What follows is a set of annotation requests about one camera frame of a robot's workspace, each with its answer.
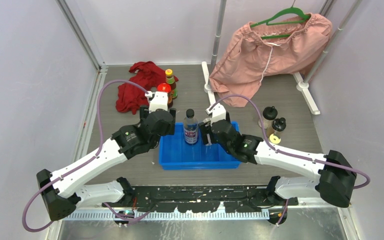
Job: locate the red lid chili jar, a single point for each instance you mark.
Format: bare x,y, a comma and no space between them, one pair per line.
166,88

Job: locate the clear bottle black cap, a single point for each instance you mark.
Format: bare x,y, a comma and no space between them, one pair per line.
190,127

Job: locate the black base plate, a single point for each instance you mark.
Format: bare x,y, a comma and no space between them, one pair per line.
198,199

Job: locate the black cap shaker bottle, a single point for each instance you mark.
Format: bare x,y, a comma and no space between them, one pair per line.
268,115

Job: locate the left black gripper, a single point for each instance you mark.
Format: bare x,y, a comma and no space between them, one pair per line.
144,113

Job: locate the pink shorts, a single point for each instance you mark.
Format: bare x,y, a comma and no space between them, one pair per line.
255,52

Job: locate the yellow cap sauce bottle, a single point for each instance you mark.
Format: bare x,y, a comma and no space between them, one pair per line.
171,80

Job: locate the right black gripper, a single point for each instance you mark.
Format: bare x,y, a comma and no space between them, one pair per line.
205,128

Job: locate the white slotted cable duct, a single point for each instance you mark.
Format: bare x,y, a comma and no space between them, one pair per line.
219,214

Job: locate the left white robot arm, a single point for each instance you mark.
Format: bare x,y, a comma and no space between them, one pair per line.
64,190

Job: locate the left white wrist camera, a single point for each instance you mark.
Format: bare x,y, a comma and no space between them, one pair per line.
157,100

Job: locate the small black cap shaker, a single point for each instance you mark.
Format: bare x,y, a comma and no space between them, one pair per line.
277,127

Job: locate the white clothes rack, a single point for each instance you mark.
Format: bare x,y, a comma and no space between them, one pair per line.
302,80

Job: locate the silver lid grain jar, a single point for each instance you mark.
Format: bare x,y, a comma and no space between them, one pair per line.
208,139

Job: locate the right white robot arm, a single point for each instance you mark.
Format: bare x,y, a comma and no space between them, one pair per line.
328,177

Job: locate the blue plastic divided bin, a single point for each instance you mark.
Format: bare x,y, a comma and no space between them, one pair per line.
176,154

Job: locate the yellow lid grain jar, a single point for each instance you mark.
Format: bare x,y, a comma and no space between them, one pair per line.
275,139

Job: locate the red cloth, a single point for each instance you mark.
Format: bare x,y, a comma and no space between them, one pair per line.
147,75

